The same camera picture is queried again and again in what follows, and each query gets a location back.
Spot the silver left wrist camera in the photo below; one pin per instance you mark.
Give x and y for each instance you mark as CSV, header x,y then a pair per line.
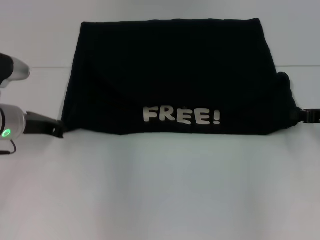
x,y
17,68

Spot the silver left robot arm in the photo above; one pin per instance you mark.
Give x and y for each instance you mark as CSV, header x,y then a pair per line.
x,y
12,122

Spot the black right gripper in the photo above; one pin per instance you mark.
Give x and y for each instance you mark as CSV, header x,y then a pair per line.
x,y
313,116

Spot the black shirt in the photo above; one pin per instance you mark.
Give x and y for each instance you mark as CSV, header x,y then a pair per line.
x,y
175,75

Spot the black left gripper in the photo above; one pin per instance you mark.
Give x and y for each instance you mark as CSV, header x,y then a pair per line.
x,y
40,123

